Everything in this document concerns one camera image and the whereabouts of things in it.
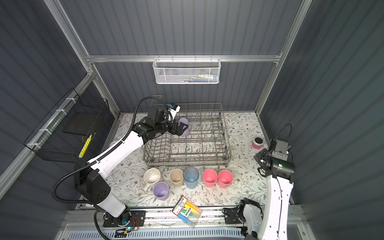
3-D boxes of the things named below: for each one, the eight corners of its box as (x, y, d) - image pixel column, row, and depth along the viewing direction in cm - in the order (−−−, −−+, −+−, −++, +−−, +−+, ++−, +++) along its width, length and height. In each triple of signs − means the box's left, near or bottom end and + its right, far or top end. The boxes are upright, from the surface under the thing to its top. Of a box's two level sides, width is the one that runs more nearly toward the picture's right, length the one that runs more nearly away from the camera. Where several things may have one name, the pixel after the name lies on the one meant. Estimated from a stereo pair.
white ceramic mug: (148, 195, 83) (144, 189, 75) (147, 176, 90) (143, 169, 82) (163, 191, 84) (159, 185, 77) (160, 173, 91) (157, 166, 83)
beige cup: (170, 189, 84) (168, 183, 77) (172, 175, 89) (170, 168, 82) (183, 189, 84) (182, 183, 77) (184, 175, 89) (182, 168, 82)
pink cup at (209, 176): (203, 187, 85) (203, 180, 77) (202, 176, 89) (203, 168, 81) (216, 187, 85) (218, 180, 77) (215, 176, 89) (217, 168, 81)
